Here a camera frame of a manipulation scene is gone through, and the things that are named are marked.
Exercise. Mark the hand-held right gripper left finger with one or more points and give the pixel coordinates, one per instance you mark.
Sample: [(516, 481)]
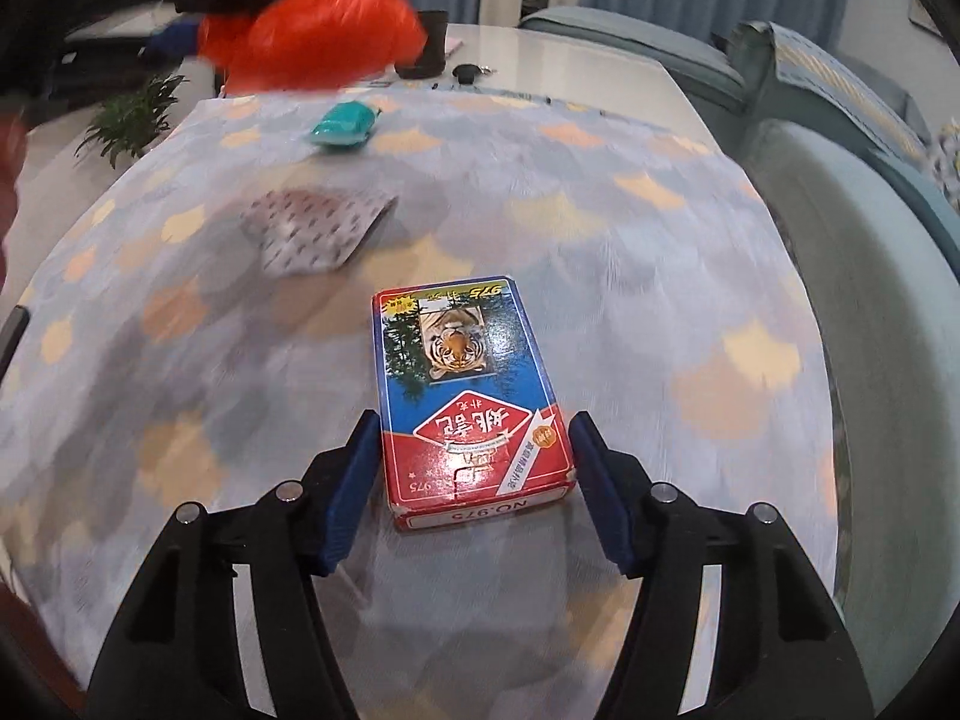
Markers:
[(352, 487)]

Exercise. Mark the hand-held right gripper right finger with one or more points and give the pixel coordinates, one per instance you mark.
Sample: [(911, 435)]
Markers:
[(600, 487)]

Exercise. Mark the orange plastic bag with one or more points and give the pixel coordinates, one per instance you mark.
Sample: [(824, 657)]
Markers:
[(322, 22)]

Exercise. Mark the red and blue card box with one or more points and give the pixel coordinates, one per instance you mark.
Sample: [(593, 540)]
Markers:
[(465, 390)]

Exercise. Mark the green potted plant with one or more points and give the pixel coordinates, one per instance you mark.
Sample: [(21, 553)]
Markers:
[(131, 120)]

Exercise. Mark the teal packet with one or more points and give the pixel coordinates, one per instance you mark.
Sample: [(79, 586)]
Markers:
[(343, 125)]

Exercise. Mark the dark brown cup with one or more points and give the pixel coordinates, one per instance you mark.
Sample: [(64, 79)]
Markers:
[(429, 45)]

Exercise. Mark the silver blister pack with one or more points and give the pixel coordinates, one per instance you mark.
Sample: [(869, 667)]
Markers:
[(315, 229)]

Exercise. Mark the black car key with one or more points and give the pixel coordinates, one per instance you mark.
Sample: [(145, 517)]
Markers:
[(469, 73)]

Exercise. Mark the blue sofa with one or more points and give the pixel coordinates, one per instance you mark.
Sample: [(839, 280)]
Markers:
[(862, 315)]

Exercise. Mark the black phone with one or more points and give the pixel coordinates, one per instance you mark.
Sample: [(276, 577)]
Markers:
[(11, 345)]

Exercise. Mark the white coffee table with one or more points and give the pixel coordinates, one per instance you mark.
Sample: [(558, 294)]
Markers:
[(585, 75)]

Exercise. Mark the blue sofa armrest cover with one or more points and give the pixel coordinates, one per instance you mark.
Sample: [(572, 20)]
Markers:
[(825, 75)]

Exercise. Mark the floral cushion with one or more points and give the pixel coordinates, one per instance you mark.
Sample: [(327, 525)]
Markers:
[(946, 161)]

